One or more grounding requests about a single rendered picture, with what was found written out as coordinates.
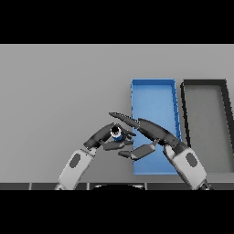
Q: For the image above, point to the dark right robot hand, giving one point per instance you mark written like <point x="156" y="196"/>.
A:
<point x="155" y="131"/>

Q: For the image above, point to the dark left robot hand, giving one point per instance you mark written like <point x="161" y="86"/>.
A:
<point x="100" y="137"/>

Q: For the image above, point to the blue pipe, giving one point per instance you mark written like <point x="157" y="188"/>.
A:
<point x="116" y="134"/>

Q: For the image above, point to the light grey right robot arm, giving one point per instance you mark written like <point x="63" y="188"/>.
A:
<point x="187" y="169"/>

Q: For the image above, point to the blue bin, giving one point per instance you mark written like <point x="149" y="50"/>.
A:
<point x="154" y="100"/>

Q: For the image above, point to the dark grey bin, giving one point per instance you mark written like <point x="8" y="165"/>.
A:
<point x="207" y="125"/>

